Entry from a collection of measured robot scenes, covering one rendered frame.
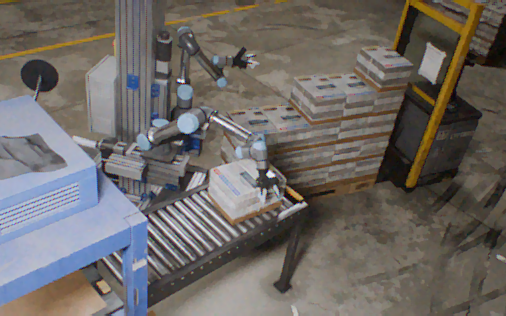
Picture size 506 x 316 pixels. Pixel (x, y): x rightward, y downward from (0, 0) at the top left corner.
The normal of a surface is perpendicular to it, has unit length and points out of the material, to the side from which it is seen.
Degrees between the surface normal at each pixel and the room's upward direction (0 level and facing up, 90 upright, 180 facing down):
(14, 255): 0
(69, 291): 0
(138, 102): 90
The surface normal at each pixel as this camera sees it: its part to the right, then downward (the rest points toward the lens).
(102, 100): -0.22, 0.55
